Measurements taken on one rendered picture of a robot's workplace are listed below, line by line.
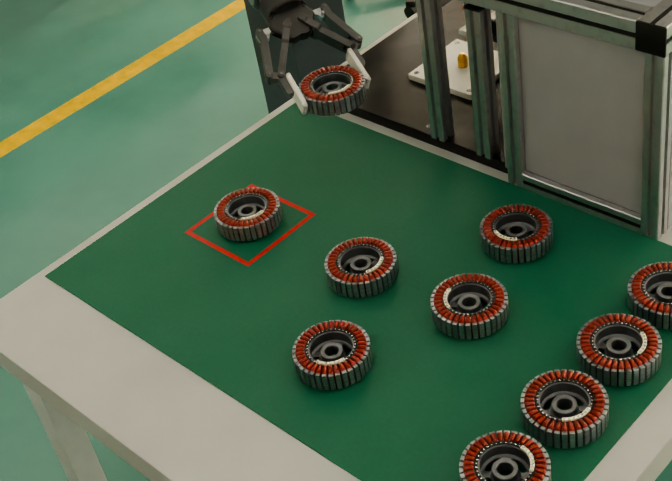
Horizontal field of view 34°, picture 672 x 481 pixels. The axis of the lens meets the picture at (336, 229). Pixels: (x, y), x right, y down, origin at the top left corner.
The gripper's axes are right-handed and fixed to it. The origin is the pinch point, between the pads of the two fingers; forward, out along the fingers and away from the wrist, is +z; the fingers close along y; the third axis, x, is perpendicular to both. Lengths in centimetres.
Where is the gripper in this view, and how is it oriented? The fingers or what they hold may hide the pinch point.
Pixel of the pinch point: (332, 88)
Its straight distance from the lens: 186.8
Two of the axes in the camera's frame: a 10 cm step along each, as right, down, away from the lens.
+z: 4.8, 8.2, -3.2
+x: 1.0, -4.1, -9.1
